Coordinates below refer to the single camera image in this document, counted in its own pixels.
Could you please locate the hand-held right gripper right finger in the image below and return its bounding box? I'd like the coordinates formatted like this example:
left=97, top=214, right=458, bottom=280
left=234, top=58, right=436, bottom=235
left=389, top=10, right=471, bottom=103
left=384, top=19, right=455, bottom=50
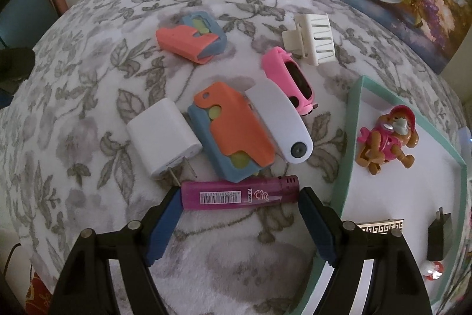
left=299, top=187, right=433, bottom=315

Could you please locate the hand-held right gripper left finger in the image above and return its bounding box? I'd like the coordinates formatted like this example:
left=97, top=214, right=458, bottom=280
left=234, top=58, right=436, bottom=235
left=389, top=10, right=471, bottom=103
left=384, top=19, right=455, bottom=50
left=52, top=186, right=184, bottom=315

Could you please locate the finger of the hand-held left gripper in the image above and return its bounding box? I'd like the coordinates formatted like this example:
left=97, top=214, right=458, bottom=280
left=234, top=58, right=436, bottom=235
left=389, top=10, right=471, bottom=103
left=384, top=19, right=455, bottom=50
left=0, top=47, right=35, bottom=109

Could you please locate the purple lighter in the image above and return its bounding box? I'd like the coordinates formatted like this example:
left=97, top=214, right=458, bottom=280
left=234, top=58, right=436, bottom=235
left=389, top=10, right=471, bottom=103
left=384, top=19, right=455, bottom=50
left=181, top=176, right=300, bottom=211

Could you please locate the gold patterned lighter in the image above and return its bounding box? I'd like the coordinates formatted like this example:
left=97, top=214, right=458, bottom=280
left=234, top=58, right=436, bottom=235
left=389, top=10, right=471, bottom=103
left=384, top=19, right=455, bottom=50
left=356, top=218, right=404, bottom=235

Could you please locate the white tray teal rim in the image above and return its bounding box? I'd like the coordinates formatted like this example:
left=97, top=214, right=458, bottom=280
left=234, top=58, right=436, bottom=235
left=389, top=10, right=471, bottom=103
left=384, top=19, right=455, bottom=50
left=295, top=75, right=472, bottom=315

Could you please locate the white charger plug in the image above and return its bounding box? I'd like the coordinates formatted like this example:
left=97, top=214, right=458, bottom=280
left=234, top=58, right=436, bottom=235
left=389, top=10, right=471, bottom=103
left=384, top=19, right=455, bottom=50
left=126, top=98, right=203, bottom=186

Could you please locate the brown dog toy figure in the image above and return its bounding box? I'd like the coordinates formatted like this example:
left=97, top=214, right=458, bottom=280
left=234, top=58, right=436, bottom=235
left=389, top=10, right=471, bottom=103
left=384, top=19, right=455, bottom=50
left=355, top=106, right=419, bottom=175

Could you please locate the white curved band device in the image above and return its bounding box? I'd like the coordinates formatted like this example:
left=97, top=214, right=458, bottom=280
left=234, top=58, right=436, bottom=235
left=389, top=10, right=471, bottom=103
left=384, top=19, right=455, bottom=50
left=243, top=79, right=314, bottom=164

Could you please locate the large orange blue toy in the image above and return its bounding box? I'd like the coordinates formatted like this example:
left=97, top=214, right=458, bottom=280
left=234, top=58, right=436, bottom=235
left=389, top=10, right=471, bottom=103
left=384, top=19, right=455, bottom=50
left=187, top=81, right=275, bottom=183

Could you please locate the black charger plug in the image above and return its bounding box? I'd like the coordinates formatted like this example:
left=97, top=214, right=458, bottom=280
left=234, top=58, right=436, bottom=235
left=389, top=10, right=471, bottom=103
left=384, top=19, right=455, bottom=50
left=427, top=207, right=452, bottom=261

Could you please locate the red white small bottle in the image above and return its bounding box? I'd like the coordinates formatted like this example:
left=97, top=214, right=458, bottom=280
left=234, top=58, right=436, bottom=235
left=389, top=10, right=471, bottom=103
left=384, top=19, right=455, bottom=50
left=422, top=259, right=445, bottom=280

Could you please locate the small orange blue toy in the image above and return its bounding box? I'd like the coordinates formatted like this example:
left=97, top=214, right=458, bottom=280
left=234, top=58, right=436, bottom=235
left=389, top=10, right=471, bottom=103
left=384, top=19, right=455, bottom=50
left=155, top=11, right=227, bottom=65

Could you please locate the pink smart watch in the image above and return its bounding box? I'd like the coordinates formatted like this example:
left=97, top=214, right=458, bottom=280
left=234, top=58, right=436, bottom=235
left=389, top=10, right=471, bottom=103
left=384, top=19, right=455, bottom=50
left=261, top=46, right=319, bottom=116

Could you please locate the white ribbed hair clip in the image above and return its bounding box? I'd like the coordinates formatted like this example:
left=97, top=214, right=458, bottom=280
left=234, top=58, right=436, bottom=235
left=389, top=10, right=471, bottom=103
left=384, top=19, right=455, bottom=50
left=282, top=13, right=336, bottom=66

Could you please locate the red patterned cloth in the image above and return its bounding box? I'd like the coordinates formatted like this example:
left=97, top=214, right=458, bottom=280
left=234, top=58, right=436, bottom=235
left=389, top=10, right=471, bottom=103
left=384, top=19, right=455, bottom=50
left=22, top=271, right=56, bottom=315

